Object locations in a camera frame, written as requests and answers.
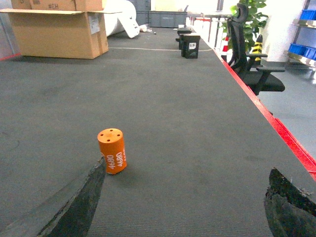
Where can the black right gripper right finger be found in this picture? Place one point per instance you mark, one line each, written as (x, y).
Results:
(289, 210)

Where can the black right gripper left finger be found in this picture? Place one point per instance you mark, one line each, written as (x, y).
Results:
(68, 213)

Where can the orange 4680 cylinder cap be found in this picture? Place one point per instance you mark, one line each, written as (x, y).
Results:
(112, 148)

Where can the black office chair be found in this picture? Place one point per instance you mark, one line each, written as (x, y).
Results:
(241, 62)

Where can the large cardboard box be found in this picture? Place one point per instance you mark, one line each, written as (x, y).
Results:
(59, 34)

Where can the black box with label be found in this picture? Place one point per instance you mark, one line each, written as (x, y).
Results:
(190, 46)

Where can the white foam roll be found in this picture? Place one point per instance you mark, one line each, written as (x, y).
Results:
(121, 16)

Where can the grey plastic crate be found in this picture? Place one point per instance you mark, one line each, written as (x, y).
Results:
(167, 19)

